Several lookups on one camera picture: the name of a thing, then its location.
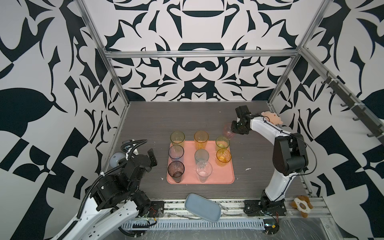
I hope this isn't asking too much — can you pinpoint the short pink glass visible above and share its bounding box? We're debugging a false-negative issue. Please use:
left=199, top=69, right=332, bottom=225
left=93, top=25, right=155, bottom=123
left=223, top=123, right=235, bottom=140

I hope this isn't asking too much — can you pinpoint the tall dark grey glass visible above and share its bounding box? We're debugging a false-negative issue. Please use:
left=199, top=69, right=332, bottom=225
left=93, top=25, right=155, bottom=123
left=168, top=161, right=185, bottom=183

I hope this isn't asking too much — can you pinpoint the tall blue glass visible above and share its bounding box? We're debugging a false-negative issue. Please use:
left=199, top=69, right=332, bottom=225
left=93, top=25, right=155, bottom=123
left=168, top=145, right=185, bottom=162

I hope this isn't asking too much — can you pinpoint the short green glass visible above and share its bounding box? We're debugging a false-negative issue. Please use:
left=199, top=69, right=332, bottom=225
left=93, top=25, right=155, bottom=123
left=215, top=136, right=230, bottom=151

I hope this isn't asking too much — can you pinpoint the tall yellow-green glass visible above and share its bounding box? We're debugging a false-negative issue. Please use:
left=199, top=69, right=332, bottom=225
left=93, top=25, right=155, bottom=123
left=170, top=131, right=186, bottom=147

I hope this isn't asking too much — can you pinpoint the short yellow glass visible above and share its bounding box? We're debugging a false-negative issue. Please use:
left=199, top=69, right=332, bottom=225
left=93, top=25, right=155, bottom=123
left=216, top=149, right=232, bottom=167

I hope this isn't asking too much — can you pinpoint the tall amber glass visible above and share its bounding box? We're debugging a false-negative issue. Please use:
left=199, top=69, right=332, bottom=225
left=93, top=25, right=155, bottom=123
left=194, top=130, right=209, bottom=150

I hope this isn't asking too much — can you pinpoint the pink plastic tray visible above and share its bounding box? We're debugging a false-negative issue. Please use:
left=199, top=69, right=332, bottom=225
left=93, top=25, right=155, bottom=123
left=166, top=141, right=235, bottom=185

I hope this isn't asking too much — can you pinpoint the teal dotted glass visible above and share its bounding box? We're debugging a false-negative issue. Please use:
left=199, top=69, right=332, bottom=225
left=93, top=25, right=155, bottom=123
left=195, top=149, right=210, bottom=165

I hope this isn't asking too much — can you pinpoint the tall clear glass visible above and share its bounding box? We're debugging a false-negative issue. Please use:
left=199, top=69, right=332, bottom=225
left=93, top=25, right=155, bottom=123
left=196, top=162, right=213, bottom=183

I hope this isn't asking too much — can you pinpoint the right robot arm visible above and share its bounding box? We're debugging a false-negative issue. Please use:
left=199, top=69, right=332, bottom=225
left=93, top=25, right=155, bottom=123
left=231, top=106, right=309, bottom=209

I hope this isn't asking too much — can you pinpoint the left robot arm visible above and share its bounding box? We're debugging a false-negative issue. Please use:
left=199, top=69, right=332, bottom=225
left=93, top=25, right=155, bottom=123
left=54, top=149, right=158, bottom=240

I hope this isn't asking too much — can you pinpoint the white alarm clock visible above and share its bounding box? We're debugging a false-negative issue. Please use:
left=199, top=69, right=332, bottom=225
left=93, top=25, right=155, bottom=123
left=109, top=152, right=126, bottom=168

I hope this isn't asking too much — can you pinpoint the pink plush pig toy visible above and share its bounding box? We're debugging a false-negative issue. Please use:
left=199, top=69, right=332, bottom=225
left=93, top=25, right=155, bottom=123
left=261, top=111, right=283, bottom=126

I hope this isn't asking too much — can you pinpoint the brown white plush toy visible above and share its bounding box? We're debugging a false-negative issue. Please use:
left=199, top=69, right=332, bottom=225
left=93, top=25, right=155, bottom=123
left=291, top=196, right=314, bottom=218

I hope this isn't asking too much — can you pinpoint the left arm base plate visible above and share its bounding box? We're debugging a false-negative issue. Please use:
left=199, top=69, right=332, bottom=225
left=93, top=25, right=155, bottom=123
left=147, top=201, right=165, bottom=218

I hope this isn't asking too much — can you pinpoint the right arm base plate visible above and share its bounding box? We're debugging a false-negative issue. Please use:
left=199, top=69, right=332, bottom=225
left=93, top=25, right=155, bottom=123
left=243, top=198, right=287, bottom=217

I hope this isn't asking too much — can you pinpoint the white slotted cable duct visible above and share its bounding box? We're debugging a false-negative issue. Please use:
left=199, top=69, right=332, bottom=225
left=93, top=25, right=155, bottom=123
left=122, top=219, right=265, bottom=231

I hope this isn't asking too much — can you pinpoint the black wall hook rail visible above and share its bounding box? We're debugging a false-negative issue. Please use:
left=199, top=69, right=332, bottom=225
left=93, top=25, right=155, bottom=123
left=322, top=71, right=384, bottom=145

